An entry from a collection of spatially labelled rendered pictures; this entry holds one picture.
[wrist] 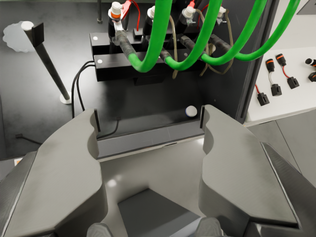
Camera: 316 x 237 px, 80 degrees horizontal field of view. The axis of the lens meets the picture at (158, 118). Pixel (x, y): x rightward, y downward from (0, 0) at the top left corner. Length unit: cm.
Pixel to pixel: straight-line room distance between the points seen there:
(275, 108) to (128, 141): 46
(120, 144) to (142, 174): 99
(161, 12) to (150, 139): 36
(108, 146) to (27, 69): 36
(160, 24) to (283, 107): 58
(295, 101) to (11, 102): 86
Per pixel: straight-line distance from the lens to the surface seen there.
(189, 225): 71
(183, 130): 53
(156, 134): 50
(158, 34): 19
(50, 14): 79
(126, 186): 145
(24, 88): 68
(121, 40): 36
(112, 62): 51
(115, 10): 41
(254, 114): 63
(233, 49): 35
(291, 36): 79
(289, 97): 75
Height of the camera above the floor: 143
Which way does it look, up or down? 70 degrees down
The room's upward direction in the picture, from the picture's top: 50 degrees clockwise
